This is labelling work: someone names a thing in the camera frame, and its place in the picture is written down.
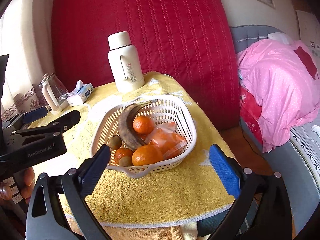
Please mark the bagged orange fruit in basket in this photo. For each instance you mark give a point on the bagged orange fruit in basket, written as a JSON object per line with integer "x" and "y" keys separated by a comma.
{"x": 167, "y": 139}

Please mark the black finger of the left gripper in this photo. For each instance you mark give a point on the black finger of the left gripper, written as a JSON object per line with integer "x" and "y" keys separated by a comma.
{"x": 61, "y": 124}
{"x": 20, "y": 121}

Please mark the tissue pack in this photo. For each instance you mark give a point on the tissue pack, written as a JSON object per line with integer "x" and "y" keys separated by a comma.
{"x": 80, "y": 94}

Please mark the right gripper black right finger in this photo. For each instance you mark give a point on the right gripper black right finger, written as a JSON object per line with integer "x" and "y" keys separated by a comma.
{"x": 273, "y": 219}

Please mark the left hand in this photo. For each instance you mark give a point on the left hand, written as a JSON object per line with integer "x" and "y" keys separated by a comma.
{"x": 26, "y": 186}

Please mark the brown kiwi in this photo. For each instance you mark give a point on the brown kiwi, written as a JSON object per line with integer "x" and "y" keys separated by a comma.
{"x": 115, "y": 142}
{"x": 125, "y": 161}

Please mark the red quilted headboard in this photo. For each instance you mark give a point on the red quilted headboard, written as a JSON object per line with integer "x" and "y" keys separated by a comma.
{"x": 189, "y": 40}

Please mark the cream thermos flask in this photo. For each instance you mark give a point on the cream thermos flask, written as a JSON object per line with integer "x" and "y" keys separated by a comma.
{"x": 124, "y": 62}

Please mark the orange mandarin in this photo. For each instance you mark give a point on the orange mandarin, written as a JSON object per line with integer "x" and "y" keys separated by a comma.
{"x": 146, "y": 155}
{"x": 143, "y": 125}
{"x": 122, "y": 152}

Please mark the pink bedding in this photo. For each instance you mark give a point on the pink bedding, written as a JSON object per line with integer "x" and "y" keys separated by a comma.
{"x": 281, "y": 84}

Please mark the patterned beige curtain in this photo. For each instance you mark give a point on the patterned beige curtain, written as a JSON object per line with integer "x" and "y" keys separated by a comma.
{"x": 26, "y": 37}

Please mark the overripe brown banana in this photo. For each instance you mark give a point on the overripe brown banana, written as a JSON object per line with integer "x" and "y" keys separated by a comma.
{"x": 128, "y": 135}

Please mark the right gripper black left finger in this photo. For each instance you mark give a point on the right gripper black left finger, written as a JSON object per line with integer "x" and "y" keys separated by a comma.
{"x": 46, "y": 218}

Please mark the grey bed frame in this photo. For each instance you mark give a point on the grey bed frame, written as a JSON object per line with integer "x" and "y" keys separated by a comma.
{"x": 298, "y": 159}

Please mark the glass kettle pink handle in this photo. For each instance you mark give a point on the glass kettle pink handle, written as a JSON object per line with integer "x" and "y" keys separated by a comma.
{"x": 54, "y": 93}

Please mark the yellow cartoon towel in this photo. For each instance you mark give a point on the yellow cartoon towel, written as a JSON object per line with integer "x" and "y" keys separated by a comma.
{"x": 190, "y": 191}

